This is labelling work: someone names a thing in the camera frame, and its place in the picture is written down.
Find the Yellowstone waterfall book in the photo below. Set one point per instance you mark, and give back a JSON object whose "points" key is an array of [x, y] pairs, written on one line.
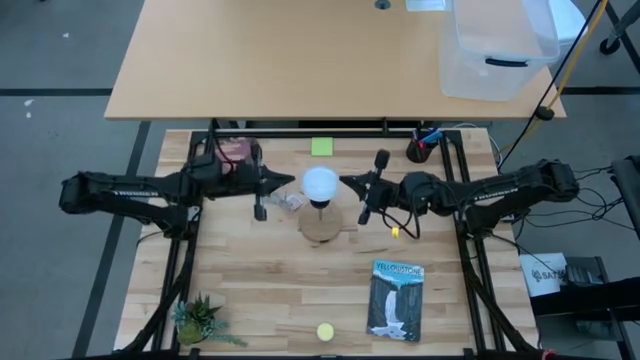
{"points": [[395, 305]]}

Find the white plastic object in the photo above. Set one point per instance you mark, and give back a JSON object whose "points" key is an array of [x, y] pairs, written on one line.
{"points": [[572, 22]]}

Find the blue pen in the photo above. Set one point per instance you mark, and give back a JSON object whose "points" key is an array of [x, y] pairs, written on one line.
{"points": [[433, 135]]}

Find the black aluminium table frame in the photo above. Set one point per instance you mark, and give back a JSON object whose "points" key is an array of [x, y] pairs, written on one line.
{"points": [[300, 134]]}

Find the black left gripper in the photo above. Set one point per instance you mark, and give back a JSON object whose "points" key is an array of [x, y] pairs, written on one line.
{"points": [[235, 177]]}

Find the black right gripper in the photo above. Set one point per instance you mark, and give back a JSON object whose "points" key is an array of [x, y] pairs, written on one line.
{"points": [[385, 192]]}

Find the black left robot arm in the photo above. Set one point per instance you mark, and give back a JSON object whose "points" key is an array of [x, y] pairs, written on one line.
{"points": [[130, 192]]}

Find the black padded object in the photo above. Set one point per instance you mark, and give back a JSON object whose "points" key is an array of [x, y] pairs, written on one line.
{"points": [[630, 190]]}

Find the green sticky note pad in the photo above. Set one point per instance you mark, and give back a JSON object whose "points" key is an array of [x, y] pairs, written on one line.
{"points": [[322, 146]]}

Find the small artificial succulent plant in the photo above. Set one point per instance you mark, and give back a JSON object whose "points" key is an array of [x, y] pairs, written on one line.
{"points": [[197, 320]]}

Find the white lightbulb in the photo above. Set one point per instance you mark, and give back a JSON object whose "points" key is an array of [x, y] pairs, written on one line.
{"points": [[320, 184]]}

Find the clear plastic storage bin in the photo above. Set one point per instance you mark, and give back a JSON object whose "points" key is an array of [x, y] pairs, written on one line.
{"points": [[495, 45]]}

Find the light wooden desk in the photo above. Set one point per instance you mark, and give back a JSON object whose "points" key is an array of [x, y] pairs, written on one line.
{"points": [[275, 60]]}

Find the white paper sheet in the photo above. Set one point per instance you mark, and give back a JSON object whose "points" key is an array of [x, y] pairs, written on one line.
{"points": [[425, 5]]}

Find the white printed box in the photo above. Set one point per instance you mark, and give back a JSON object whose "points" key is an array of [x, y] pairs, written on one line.
{"points": [[542, 275]]}

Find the wooden base lamp black socket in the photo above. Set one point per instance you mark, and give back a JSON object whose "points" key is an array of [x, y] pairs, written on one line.
{"points": [[320, 227]]}

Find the chair base with caster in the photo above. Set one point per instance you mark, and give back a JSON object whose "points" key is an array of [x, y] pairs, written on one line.
{"points": [[610, 46]]}

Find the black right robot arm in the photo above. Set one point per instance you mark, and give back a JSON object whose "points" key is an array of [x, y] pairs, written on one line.
{"points": [[500, 192]]}

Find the black mesh pen holder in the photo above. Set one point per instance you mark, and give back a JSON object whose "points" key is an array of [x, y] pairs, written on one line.
{"points": [[419, 154]]}

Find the black equipment stand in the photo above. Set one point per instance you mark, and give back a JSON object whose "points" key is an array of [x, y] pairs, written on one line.
{"points": [[585, 300]]}

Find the small yellow round object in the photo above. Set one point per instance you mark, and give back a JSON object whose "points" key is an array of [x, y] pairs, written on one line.
{"points": [[325, 332]]}

